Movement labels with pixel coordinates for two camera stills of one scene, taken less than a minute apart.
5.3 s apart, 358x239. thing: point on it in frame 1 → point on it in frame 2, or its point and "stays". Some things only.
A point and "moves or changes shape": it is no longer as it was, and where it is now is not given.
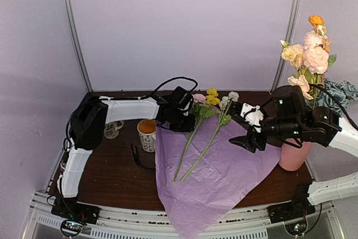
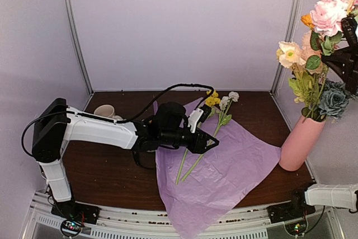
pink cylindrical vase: x=292 y=158 stays
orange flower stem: x=318 y=21 → x=306 y=20
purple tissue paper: x=202 y=175 stays
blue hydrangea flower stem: x=344 y=90 stays
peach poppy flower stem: x=295 y=54 moves or changes shape
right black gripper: x=249 y=141 → x=343 y=58
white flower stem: x=224 y=119 stays
